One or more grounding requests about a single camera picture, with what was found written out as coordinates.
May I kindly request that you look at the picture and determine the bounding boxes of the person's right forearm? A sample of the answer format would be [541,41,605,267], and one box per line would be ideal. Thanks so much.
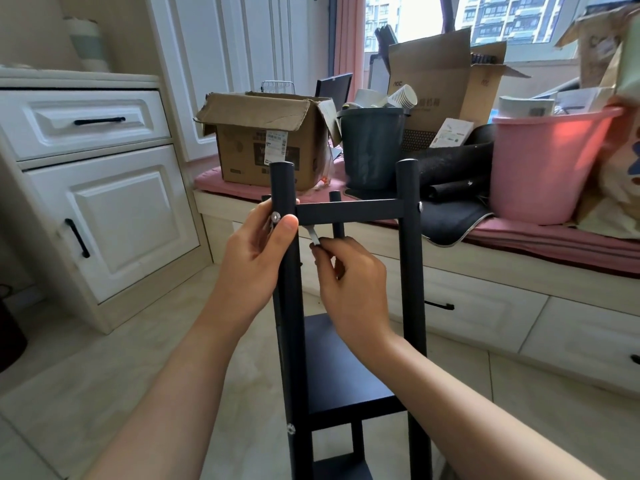
[360,331,608,480]

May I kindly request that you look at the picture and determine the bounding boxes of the dark grey plastic bucket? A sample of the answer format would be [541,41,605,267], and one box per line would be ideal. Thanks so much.
[338,107,411,191]

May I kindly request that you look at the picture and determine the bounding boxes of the open brown cardboard box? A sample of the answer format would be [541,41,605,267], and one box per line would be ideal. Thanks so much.
[194,92,342,192]

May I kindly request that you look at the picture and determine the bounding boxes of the pink bench cushion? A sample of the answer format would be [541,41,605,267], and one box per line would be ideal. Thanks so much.
[194,157,640,276]

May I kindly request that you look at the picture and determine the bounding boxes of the white flat box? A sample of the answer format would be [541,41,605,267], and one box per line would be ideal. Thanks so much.
[497,96,557,120]

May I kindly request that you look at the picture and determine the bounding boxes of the black metal shelf rack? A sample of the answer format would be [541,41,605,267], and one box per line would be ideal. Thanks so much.
[261,159,434,480]

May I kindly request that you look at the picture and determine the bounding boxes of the white window bench cabinet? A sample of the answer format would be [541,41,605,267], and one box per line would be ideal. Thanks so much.
[193,189,640,398]

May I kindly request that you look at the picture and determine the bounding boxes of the beige printed tote bag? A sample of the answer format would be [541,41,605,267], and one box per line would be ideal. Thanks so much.
[574,42,640,241]

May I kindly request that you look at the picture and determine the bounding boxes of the person's right hand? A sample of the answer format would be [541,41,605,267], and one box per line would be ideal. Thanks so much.
[309,237,397,361]

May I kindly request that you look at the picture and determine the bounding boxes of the pink plastic bucket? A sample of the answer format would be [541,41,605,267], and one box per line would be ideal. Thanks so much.
[489,105,625,226]

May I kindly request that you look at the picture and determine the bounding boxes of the white wardrobe doors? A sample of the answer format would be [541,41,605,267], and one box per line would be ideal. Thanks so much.
[144,0,332,163]

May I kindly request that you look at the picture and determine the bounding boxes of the black cabinet door handle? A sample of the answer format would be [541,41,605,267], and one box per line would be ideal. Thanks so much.
[64,218,91,259]

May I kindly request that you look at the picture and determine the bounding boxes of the white and green vase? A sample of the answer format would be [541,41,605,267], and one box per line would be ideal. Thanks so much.
[63,16,112,74]

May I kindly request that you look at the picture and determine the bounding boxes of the small white green box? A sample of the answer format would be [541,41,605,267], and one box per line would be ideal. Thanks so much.
[429,118,474,149]

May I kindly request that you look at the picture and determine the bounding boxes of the stack of white paper cups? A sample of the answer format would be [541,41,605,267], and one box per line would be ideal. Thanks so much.
[387,84,419,110]

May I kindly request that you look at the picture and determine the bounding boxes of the large brown cardboard box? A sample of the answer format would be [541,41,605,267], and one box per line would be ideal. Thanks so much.
[387,28,531,151]

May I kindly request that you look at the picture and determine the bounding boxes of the black monitor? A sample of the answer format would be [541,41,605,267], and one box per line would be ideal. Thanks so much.
[314,73,354,114]

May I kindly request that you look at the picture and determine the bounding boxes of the black rolled mat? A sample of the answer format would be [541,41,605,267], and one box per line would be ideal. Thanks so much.
[414,124,497,204]

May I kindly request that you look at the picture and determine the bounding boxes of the person's left hand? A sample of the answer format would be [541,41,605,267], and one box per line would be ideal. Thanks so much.
[212,197,301,336]

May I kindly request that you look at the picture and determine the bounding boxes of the window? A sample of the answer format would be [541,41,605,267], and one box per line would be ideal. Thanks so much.
[364,0,596,63]

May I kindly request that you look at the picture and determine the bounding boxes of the person's left forearm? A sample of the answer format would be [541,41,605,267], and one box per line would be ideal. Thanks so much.
[82,305,266,480]

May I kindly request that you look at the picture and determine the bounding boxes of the black cloth with white trim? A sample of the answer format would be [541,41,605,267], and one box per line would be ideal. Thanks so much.
[420,197,496,248]

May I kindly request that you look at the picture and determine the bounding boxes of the brown paper bag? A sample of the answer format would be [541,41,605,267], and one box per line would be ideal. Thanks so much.
[554,4,640,90]

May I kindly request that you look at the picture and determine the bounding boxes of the pink curtain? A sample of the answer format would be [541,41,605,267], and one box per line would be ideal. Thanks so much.
[333,0,367,91]

